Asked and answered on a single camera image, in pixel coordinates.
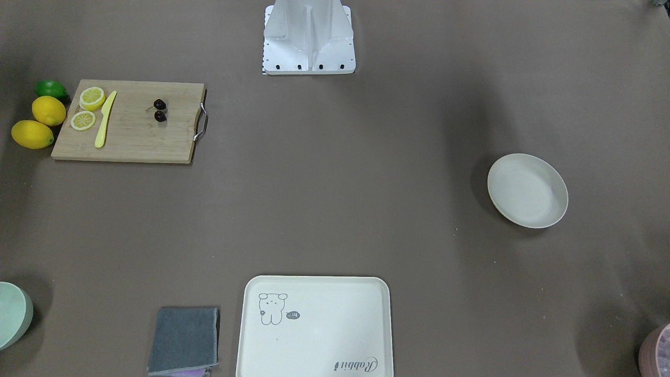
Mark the dark red cherry pair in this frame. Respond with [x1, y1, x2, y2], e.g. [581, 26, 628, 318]
[144, 98, 168, 123]

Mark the beige round plate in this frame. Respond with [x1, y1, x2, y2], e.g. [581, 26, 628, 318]
[487, 153, 569, 229]

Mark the white rabbit tray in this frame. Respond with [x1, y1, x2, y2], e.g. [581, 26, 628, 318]
[236, 276, 394, 376]

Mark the wooden cutting board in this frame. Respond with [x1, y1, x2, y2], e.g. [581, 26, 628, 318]
[52, 79, 207, 164]

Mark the grey folded cloth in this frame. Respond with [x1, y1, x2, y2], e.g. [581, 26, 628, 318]
[148, 306, 219, 376]

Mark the yellow plastic knife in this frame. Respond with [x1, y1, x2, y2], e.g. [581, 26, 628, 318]
[94, 91, 117, 148]

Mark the lemon slice near lime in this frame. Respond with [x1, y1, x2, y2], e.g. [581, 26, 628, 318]
[79, 86, 107, 112]

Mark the yellow lemon near lime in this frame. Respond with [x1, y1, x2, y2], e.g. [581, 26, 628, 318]
[31, 96, 66, 127]

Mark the green lime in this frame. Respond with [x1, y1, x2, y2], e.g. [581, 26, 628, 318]
[34, 80, 69, 100]

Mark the yellow lemon outer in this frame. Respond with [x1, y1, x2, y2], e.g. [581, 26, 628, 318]
[10, 120, 55, 149]

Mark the mint green bowl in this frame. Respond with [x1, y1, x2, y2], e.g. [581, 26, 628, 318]
[1, 282, 34, 350]

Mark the pink bowl with ice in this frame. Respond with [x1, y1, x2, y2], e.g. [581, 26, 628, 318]
[638, 324, 669, 376]

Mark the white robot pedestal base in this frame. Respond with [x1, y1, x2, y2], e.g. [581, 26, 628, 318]
[262, 1, 356, 75]

